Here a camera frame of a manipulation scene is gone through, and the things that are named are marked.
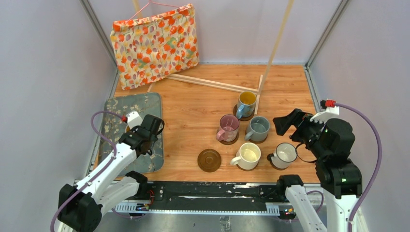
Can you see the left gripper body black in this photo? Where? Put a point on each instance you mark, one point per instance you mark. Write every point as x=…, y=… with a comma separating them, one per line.
x=153, y=141

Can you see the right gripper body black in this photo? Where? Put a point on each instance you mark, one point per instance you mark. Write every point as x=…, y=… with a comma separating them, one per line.
x=308, y=131

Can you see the white grey mug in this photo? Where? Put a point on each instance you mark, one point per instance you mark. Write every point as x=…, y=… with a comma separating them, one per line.
x=283, y=156

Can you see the blue mug yellow inside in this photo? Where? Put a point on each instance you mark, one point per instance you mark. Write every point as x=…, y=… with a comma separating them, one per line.
x=246, y=104

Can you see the cream mug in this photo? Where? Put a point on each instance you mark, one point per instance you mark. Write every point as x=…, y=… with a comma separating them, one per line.
x=247, y=156

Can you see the pink mug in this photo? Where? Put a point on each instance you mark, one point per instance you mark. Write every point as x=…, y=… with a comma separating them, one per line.
x=228, y=128

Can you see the small dark brown coaster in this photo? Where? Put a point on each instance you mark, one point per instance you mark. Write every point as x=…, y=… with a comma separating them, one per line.
x=272, y=166

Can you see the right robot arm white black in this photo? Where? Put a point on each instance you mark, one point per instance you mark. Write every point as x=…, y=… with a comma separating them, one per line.
x=330, y=141

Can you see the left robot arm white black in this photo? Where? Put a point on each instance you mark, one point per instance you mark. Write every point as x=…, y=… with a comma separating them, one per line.
x=82, y=206

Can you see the floral orange fabric bag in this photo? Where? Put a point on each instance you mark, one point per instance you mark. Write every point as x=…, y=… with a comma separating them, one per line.
x=152, y=48

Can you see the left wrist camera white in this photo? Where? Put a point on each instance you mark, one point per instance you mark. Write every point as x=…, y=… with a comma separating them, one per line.
x=133, y=119

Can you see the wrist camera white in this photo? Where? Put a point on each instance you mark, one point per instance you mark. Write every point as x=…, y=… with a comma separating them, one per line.
x=133, y=119
x=328, y=113

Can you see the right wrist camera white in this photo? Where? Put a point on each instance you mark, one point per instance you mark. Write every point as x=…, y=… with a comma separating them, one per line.
x=328, y=113

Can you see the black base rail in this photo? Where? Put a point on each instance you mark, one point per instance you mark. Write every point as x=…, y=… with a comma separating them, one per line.
x=207, y=198

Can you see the pink wire hanger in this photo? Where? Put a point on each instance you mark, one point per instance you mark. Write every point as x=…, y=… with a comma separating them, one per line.
x=143, y=8

